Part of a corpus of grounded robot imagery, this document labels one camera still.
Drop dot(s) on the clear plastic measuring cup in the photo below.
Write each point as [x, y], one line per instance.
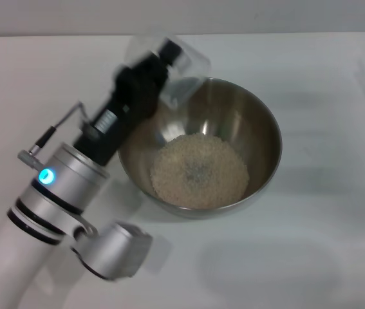
[192, 67]

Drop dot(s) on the uncooked rice grains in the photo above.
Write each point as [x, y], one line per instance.
[214, 180]

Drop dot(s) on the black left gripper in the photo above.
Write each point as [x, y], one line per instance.
[134, 90]

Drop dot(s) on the stainless steel mixing bowl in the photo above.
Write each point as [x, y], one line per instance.
[253, 135]

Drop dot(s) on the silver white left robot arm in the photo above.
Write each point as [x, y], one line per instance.
[63, 174]

